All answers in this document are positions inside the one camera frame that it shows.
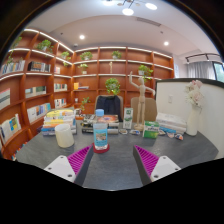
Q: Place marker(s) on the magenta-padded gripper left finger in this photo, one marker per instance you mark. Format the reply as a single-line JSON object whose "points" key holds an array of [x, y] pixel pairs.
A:
{"points": [[60, 166]]}

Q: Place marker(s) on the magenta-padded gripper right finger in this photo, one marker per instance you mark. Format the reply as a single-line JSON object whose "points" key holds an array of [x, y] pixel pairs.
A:
{"points": [[165, 166]]}

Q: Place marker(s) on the clear blue-capped water bottle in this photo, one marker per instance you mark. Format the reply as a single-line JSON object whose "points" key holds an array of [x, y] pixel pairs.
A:
{"points": [[100, 133]]}

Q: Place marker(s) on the cream plastic cup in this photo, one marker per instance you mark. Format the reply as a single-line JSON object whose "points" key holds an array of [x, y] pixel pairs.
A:
{"points": [[64, 137]]}

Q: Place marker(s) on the small wrapped snack packet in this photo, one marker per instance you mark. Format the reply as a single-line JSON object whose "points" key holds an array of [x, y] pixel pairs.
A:
{"points": [[135, 132], [123, 131], [162, 132]]}

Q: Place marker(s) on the green tissue box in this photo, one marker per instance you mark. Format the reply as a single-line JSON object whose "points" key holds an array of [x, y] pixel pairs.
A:
{"points": [[150, 130]]}

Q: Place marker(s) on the stack of colourful books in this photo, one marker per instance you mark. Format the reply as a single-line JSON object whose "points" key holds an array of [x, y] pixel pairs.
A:
{"points": [[58, 121]]}

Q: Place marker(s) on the flat round red coaster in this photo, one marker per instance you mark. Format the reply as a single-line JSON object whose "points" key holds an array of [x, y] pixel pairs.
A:
{"points": [[106, 150]]}

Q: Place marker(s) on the white vase with pink flowers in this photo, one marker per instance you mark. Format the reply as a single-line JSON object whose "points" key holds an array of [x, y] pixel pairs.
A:
{"points": [[193, 120]]}

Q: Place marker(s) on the tan upholstered chair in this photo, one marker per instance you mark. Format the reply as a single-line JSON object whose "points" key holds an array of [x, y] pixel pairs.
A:
{"points": [[150, 108]]}

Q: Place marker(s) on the green and white standing card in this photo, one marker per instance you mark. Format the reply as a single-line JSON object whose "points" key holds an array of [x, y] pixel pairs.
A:
{"points": [[128, 118]]}

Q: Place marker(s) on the stack of dark books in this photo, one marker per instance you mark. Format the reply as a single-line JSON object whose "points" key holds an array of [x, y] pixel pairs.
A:
{"points": [[111, 121]]}

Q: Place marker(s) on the wooden artist mannequin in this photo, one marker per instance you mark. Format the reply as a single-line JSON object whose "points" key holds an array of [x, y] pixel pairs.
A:
{"points": [[141, 100]]}

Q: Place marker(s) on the dark upholstered chair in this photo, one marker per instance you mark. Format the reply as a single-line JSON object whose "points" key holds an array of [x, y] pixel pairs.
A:
{"points": [[110, 105]]}

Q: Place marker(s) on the wooden shelf unit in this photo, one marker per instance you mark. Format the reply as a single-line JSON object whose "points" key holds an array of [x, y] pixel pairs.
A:
{"points": [[36, 83]]}

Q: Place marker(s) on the grey window curtain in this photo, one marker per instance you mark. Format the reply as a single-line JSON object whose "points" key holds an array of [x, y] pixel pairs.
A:
{"points": [[200, 70]]}

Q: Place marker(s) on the round recessed ceiling light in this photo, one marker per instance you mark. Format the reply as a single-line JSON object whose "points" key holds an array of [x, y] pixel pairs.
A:
{"points": [[82, 37], [166, 43]]}

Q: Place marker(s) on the branched ceiling lamp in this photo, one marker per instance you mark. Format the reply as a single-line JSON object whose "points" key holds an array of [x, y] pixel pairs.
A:
{"points": [[127, 11]]}

